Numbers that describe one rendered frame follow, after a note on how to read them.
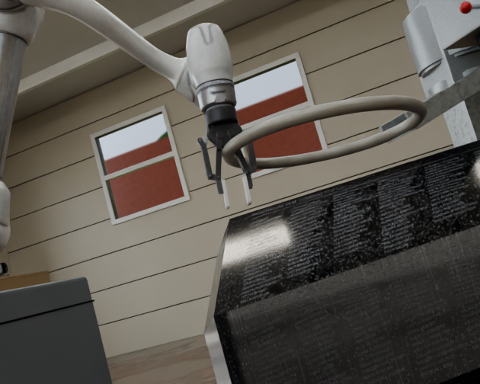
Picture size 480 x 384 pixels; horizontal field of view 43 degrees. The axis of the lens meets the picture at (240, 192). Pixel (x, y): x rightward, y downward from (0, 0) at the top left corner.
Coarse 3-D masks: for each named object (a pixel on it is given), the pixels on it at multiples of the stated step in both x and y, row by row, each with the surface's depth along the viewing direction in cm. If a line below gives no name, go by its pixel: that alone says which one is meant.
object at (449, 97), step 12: (456, 84) 156; (468, 84) 157; (432, 96) 166; (444, 96) 153; (456, 96) 155; (468, 96) 156; (432, 108) 151; (444, 108) 152; (396, 120) 160; (408, 132) 151
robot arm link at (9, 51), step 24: (0, 24) 153; (24, 24) 156; (0, 48) 153; (24, 48) 159; (0, 72) 153; (0, 96) 152; (0, 120) 152; (0, 144) 152; (0, 168) 152; (0, 192) 149; (0, 216) 148; (0, 240) 149
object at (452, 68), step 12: (432, 24) 240; (444, 60) 238; (456, 60) 237; (468, 60) 237; (432, 72) 249; (444, 72) 240; (456, 72) 236; (468, 72) 235; (432, 84) 252; (444, 84) 241
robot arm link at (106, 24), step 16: (32, 0) 143; (48, 0) 142; (64, 0) 142; (80, 0) 143; (80, 16) 144; (96, 16) 145; (112, 16) 147; (112, 32) 148; (128, 32) 150; (128, 48) 152; (144, 48) 154; (144, 64) 157; (160, 64) 157; (176, 64) 157; (176, 80) 156; (192, 96) 156
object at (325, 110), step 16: (384, 96) 124; (400, 96) 126; (304, 112) 122; (320, 112) 121; (336, 112) 121; (352, 112) 122; (416, 112) 132; (256, 128) 127; (272, 128) 125; (400, 128) 152; (240, 144) 132; (352, 144) 164; (368, 144) 161; (224, 160) 145; (256, 160) 159; (272, 160) 163; (288, 160) 165; (304, 160) 166; (320, 160) 167
